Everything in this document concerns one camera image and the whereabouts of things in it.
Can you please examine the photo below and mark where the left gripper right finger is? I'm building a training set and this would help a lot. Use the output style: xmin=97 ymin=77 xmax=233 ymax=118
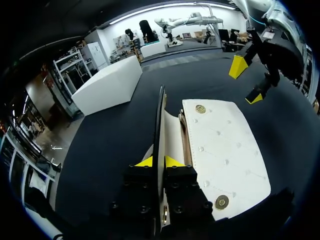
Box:
xmin=163 ymin=155 xmax=216 ymax=226

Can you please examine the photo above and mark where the large white block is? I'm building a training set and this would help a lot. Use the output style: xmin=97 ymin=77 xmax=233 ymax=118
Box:
xmin=70 ymin=54 xmax=144 ymax=117

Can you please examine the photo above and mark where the white quilted bag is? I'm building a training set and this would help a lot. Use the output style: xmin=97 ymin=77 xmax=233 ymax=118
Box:
xmin=139 ymin=84 xmax=272 ymax=235

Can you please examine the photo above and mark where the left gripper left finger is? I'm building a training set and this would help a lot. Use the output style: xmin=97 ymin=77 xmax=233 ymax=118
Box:
xmin=109 ymin=156 xmax=159 ymax=227

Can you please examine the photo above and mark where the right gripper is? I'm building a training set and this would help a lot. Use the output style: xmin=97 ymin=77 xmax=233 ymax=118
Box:
xmin=228 ymin=26 xmax=305 ymax=106

